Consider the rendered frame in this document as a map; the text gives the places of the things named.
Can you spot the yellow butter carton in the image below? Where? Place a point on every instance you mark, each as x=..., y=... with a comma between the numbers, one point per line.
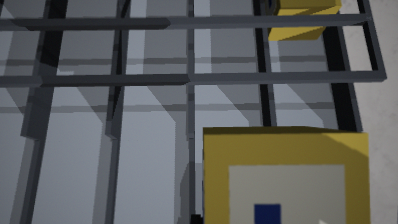
x=299, y=7
x=285, y=175

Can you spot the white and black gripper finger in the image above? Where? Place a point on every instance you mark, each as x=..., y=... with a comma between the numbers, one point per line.
x=196, y=219

